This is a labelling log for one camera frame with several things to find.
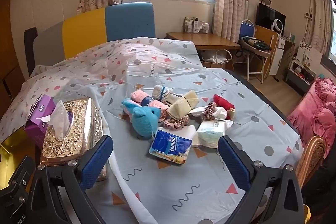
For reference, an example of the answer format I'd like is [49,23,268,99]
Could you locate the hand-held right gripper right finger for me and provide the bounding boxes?
[218,135,313,224]

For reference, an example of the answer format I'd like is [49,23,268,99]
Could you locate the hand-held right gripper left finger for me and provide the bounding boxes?
[28,135,114,224]

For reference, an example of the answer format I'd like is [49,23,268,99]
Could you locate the white wet wipes packet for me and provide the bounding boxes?
[197,119,234,147]

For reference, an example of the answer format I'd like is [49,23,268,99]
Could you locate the brown scrunchie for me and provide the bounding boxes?
[202,103,217,119]

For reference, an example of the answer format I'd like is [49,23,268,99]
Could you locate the red sock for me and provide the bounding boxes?
[213,94,236,119]

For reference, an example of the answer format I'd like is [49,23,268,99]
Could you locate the blue dolphin plush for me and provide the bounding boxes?
[121,98,163,140]

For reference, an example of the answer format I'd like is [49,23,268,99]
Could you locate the blue tissue packet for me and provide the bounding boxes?
[148,129,193,165]

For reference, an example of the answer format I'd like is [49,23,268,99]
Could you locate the pink scrunchie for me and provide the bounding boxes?
[162,115,190,131]

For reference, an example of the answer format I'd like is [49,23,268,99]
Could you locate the pink towel roll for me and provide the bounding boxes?
[130,90,170,119]

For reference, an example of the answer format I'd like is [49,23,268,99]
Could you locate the beige cloth bundle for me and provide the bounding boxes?
[167,90,200,118]

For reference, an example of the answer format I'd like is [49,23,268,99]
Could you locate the white sock with blue stripe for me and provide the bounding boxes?
[153,84,181,105]

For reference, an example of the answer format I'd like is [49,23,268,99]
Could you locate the ornate gold tissue box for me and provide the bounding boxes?
[39,97,109,182]

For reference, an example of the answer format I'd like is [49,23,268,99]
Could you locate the white fluffy scrunchie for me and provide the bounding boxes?
[213,107,227,120]

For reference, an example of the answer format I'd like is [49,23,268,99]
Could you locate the white tissue sheet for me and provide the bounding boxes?
[43,100,71,141]

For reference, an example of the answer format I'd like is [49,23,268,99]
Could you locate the patterned tablecloth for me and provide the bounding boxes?
[0,36,303,224]

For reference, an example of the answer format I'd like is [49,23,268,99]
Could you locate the white cloth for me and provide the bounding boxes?
[188,107,208,116]

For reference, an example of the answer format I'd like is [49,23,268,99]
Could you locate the purple tissue box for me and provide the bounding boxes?
[24,94,72,147]

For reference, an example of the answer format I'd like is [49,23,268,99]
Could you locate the wicker chair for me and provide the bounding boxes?
[297,135,326,188]

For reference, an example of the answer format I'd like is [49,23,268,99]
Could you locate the dark cloth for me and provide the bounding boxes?
[299,151,336,224]

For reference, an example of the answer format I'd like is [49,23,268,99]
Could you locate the pink bed cover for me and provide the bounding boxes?
[287,77,336,151]

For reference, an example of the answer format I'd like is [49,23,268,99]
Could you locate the white folding stool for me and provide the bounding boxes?
[240,38,272,84]

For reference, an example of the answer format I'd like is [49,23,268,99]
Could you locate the white tote bag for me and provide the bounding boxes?
[203,49,233,65]

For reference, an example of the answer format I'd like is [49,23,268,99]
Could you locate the grey shelf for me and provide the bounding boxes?
[285,59,315,94]

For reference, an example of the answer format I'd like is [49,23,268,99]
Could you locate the wooden cabinet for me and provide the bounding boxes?
[255,25,295,78]

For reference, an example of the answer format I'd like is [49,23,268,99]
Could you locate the black bag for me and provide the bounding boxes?
[241,35,272,51]

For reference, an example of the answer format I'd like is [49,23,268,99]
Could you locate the wooden desk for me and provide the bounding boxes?
[166,31,240,51]

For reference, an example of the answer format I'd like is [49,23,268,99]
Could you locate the white cardboard box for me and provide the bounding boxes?
[297,40,323,68]

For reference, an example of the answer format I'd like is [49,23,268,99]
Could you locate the grey yellow blue chair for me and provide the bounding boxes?
[24,2,156,75]

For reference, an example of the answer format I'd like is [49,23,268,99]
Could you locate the blue folding chair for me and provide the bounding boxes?
[239,19,256,41]

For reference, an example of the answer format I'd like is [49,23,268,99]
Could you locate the boxes on desk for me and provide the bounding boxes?
[184,16,210,34]

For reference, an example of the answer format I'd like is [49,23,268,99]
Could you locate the white fan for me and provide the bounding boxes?
[272,19,284,36]

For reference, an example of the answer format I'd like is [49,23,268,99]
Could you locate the black monitor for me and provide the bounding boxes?
[256,3,286,30]

